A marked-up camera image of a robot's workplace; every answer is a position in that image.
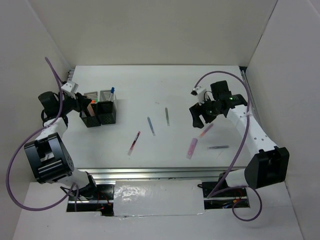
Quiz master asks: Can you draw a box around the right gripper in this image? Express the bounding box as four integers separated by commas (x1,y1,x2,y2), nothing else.
189,95,223,129

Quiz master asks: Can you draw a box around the blue whiteboard marker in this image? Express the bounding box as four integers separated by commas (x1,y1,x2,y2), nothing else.
108,87,115,102

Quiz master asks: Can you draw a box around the purple pink highlighter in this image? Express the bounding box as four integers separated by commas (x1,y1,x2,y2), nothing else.
186,138,198,160

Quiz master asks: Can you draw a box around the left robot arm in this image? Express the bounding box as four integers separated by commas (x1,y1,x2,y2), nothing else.
24,91,99,200

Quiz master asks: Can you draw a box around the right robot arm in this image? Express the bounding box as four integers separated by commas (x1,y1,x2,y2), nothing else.
189,81,290,196

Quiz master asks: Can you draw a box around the white container back left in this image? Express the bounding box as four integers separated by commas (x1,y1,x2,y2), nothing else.
84,91,98,100

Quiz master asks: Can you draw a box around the white container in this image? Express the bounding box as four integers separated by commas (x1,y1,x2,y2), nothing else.
99,89,117,104
84,91,98,100

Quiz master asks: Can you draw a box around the black container front left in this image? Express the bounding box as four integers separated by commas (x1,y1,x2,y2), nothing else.
79,110,101,128

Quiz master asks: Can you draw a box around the black container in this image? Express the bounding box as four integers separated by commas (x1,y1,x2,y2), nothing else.
79,110,101,128
96,101,117,125

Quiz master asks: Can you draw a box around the pink orange pen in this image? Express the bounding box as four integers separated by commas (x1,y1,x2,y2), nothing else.
199,123,214,138

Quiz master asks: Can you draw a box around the white container back right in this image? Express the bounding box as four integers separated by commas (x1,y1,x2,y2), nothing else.
99,89,117,104

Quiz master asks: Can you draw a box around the black container front right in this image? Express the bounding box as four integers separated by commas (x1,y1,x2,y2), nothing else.
96,101,117,125

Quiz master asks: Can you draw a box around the dark purple pen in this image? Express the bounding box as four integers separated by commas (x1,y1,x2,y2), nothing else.
207,145,230,150

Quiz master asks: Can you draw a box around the grey green pen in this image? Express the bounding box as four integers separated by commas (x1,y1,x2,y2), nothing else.
165,107,170,126

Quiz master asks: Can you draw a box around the light blue pen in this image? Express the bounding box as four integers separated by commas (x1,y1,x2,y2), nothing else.
147,116,156,136

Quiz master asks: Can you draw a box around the red pen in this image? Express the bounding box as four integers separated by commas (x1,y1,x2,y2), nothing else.
127,131,141,156

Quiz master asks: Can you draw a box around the white cover sheet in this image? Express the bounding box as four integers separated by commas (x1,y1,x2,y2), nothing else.
113,179,205,217

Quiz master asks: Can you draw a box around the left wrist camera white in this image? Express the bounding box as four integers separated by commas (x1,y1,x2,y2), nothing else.
61,80,79,99

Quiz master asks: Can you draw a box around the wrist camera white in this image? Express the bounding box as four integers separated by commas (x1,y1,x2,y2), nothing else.
191,86,210,106
61,80,79,99

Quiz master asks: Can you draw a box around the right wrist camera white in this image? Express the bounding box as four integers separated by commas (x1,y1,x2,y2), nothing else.
191,86,210,106

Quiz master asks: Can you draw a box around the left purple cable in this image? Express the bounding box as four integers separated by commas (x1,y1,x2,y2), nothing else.
5,56,81,212

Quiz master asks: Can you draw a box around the purple cable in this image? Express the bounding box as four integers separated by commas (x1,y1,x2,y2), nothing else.
193,70,263,222
5,56,81,212

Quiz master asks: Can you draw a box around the aluminium rail frame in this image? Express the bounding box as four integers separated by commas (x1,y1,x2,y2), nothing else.
62,65,246,181

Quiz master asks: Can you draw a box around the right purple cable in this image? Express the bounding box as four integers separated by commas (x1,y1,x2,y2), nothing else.
193,70,263,222

